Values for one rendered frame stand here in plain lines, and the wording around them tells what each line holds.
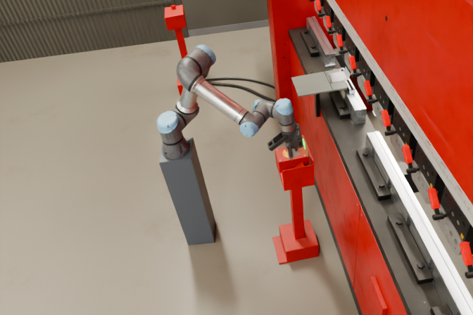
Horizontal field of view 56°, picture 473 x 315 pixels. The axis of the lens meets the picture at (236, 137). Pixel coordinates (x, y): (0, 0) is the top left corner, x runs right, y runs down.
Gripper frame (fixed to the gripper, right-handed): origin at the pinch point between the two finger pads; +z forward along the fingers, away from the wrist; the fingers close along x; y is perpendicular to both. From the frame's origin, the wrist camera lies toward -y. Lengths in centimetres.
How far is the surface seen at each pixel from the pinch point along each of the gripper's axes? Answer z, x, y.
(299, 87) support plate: -14.8, 34.8, 15.9
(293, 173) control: 6.1, -4.9, 0.0
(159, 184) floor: 76, 84, -93
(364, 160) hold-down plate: -3.9, -17.6, 31.6
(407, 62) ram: -69, -40, 40
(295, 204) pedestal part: 39.2, 2.1, -2.1
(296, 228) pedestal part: 61, 2, -4
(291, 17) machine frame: -10, 121, 32
